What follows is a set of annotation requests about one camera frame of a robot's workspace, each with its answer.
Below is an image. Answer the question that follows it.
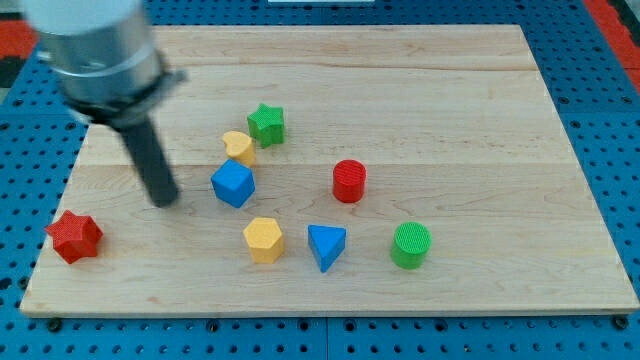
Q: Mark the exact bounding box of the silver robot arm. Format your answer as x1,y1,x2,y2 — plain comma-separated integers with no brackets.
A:
21,0,186,128

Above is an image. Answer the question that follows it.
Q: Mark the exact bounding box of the green star block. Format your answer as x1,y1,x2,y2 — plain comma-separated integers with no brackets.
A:
247,103,285,148

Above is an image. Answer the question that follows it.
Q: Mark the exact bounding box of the blue cube block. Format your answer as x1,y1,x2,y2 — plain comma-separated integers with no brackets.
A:
211,159,255,208

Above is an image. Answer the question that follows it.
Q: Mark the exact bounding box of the red star block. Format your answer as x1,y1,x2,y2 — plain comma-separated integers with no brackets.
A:
45,210,103,264

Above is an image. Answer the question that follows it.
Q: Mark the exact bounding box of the wooden board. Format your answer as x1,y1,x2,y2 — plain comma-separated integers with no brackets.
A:
20,25,639,318

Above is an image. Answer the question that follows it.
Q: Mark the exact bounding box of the red cylinder block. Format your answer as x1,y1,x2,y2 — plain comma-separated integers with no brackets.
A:
332,159,367,203

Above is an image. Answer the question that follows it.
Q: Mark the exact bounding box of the blue triangle block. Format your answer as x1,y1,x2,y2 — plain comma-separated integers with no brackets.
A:
307,224,347,273

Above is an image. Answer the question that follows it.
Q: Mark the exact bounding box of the yellow hexagon block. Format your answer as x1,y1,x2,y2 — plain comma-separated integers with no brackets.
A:
242,217,285,264

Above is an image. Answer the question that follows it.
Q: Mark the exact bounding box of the yellow heart block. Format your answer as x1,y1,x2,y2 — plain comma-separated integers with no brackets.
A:
222,131,256,167

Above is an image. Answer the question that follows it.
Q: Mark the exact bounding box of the green cylinder block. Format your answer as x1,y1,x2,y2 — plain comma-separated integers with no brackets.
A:
390,222,431,270

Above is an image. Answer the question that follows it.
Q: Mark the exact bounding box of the black pusher rod tool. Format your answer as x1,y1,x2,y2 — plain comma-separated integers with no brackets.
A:
117,119,179,208

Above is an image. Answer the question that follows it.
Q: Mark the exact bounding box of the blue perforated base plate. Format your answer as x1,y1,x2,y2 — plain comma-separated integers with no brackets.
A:
1,0,639,359

